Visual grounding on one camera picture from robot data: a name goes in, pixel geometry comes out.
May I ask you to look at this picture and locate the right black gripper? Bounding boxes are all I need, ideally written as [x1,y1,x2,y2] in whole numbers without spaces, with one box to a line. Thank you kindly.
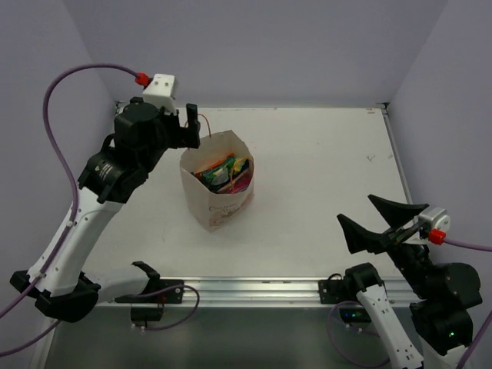
[338,191,435,298]

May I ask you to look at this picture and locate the white paper bag orange handles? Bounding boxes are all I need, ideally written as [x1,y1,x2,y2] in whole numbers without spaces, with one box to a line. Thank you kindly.
[180,130,255,231]

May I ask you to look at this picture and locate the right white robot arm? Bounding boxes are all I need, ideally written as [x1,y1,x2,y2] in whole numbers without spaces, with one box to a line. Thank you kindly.
[337,194,483,368]

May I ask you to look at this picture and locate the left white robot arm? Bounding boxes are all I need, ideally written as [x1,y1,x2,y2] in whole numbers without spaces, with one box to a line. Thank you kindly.
[10,98,201,323]

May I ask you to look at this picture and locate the green snack packet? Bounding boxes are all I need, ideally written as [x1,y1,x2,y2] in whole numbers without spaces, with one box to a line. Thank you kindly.
[194,155,235,191]

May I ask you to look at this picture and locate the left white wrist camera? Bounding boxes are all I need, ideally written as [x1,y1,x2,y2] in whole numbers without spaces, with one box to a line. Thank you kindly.
[142,74,177,115]

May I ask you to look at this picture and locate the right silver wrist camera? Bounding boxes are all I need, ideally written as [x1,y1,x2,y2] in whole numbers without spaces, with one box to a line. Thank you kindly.
[417,207,450,245]

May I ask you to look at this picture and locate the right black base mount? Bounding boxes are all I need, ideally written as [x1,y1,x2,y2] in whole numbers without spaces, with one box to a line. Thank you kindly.
[317,273,371,324]

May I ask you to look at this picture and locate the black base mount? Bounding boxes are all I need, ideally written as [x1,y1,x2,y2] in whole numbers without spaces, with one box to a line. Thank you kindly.
[115,279,184,326]
[317,273,371,324]

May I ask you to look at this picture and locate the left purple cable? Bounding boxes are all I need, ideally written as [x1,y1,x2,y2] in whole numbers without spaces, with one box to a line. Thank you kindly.
[0,63,149,357]

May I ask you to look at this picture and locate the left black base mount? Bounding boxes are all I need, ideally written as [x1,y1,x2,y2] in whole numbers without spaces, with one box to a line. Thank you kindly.
[115,279,184,326]

